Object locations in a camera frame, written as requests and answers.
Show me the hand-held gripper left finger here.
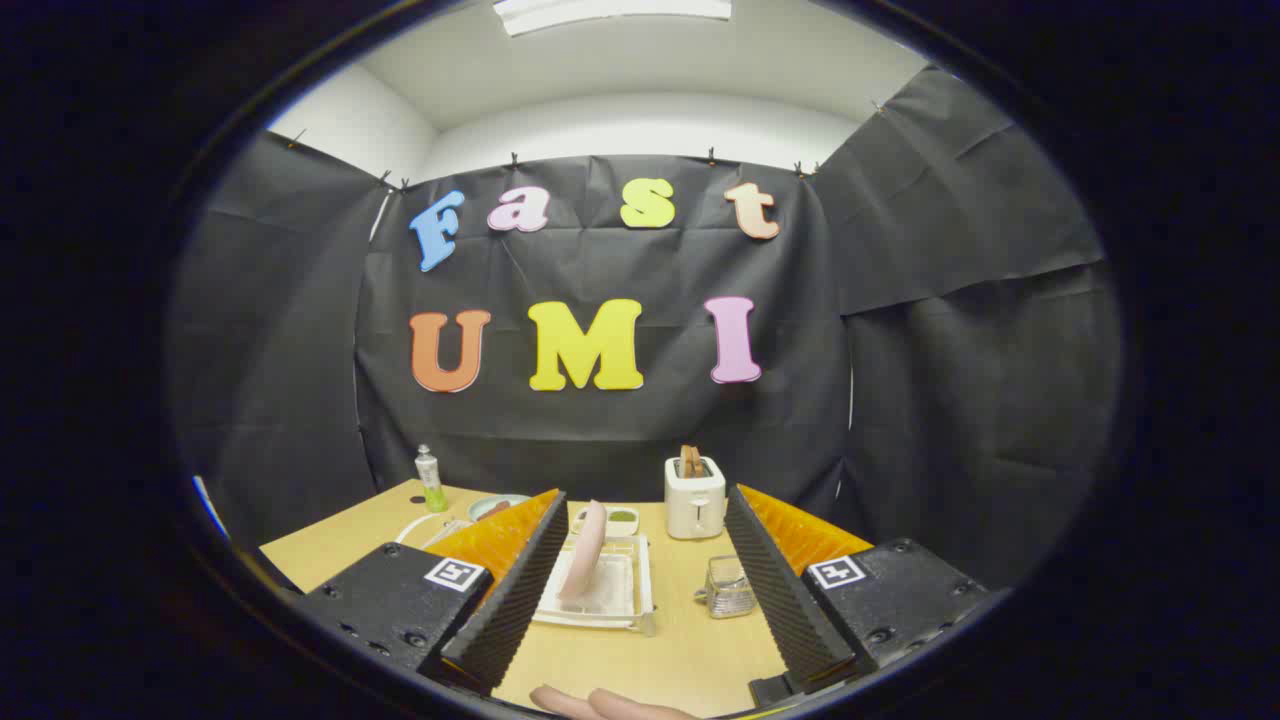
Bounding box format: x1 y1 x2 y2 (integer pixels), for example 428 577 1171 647
298 488 569 697

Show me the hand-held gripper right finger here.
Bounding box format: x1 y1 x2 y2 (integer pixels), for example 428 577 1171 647
724 484 993 709

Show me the metal wire basket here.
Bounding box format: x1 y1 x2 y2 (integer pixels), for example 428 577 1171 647
694 555 758 620

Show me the pink plate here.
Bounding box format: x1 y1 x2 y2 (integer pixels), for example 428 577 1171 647
557 499 608 604

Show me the white dish rack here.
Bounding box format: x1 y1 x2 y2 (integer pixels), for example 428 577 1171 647
395 510 659 638

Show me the pale green plate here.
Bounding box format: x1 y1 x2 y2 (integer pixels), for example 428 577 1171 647
467 494 533 524

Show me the white two-compartment condiment dish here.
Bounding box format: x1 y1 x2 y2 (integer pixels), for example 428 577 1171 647
572 505 641 538

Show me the cream toaster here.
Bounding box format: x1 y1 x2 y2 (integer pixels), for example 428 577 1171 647
664 455 728 542

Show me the green and white bottle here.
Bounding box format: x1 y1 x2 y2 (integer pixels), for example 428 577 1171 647
415 444 448 514

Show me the black backdrop cloth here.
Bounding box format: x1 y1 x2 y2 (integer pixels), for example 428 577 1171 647
165 65 1126 591

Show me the ceiling light panel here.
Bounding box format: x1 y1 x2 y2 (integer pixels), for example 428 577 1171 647
492 0 734 38

